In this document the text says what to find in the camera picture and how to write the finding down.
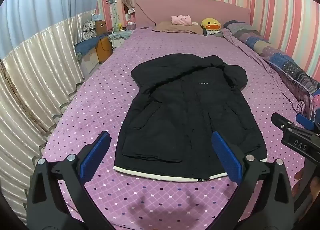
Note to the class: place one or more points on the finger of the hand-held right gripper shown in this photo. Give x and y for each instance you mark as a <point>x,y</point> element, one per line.
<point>305,121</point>
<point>281,121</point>

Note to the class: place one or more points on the yellow duck plush toy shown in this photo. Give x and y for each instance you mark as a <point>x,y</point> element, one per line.
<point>210,24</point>

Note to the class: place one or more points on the pink bed headboard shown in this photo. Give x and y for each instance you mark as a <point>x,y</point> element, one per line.
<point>192,9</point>

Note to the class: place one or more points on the blue cloth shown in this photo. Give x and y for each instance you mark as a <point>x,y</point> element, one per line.
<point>87,44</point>

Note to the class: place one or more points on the black hooded coat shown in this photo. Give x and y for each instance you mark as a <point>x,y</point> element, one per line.
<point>185,112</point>

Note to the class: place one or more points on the brown pillow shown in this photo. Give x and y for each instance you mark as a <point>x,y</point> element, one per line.
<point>175,27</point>

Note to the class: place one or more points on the white nightstand with cloth cover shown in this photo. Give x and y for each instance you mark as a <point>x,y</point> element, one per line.
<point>117,39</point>

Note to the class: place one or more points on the patterned fabric bag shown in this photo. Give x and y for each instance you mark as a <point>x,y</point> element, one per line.
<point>89,30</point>

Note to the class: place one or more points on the purple diamond-pattern bed blanket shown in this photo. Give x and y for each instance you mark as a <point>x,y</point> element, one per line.
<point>100,89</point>

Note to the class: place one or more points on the pink folded cloth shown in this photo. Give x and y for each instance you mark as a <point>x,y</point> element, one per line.
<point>181,19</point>

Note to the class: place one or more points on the white drawer cabinet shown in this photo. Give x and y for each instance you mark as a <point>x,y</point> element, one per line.
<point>88,63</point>

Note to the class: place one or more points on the cream satin curtain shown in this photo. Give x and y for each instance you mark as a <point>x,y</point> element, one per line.
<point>32,74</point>

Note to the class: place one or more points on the patchwork rolled quilt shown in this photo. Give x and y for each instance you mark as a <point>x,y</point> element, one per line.
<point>272,54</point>

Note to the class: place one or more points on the orange wooden cabinet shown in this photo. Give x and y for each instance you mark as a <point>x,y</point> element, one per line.
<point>104,49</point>

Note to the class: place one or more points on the wall power strip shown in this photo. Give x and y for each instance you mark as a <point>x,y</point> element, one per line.
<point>112,0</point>

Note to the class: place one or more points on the brown cardboard box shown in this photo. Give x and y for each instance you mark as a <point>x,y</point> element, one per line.
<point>100,27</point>

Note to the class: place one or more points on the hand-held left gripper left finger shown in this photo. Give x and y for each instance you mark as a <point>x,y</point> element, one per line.
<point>96,152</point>

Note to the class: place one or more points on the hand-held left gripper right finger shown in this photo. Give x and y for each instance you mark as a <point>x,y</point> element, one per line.
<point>226,154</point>

